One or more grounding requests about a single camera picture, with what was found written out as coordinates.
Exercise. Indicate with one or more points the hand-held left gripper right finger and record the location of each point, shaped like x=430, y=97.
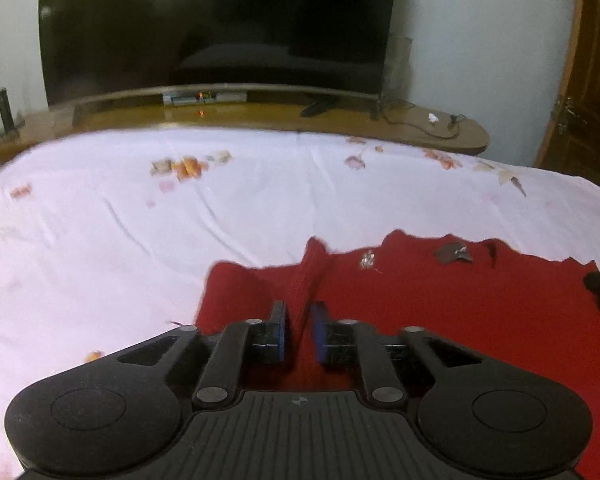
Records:
x=320, y=332

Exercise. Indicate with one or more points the floral white bed sheet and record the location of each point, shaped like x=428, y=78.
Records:
x=105, y=235

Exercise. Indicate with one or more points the wooden television cabinet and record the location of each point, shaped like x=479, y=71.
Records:
x=280, y=117

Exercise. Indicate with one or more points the set-top box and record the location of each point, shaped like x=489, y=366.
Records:
x=202, y=97

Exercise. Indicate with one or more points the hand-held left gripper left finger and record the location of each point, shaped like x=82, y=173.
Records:
x=280, y=330

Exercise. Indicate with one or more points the small white object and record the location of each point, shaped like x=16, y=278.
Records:
x=433, y=118

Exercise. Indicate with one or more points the red beaded sweater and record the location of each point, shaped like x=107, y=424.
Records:
x=430, y=300

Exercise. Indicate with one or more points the black drinking bottle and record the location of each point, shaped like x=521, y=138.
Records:
x=5, y=110

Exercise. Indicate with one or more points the large black television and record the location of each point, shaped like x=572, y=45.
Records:
x=215, y=25

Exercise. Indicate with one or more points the brown wooden door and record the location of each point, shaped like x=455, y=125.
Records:
x=587, y=85

